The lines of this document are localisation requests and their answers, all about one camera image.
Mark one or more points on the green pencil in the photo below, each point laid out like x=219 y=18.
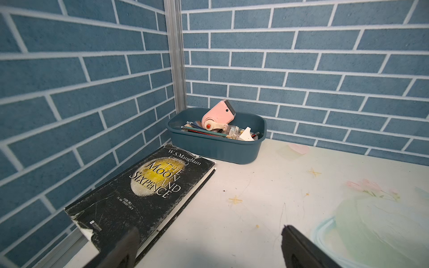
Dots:
x=206 y=132

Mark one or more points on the teal plastic storage bin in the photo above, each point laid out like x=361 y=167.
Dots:
x=219 y=148

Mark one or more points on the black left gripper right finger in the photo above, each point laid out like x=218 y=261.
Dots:
x=299 y=252

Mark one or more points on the pink handheld device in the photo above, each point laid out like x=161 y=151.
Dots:
x=218 y=117

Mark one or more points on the floral table mat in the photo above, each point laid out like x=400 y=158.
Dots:
x=236 y=219

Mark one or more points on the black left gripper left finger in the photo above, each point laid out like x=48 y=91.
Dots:
x=123 y=254

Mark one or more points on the black Moon and Sixpence book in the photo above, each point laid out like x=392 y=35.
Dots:
x=149 y=196

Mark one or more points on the white folded paper piece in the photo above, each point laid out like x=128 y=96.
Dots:
x=246 y=135

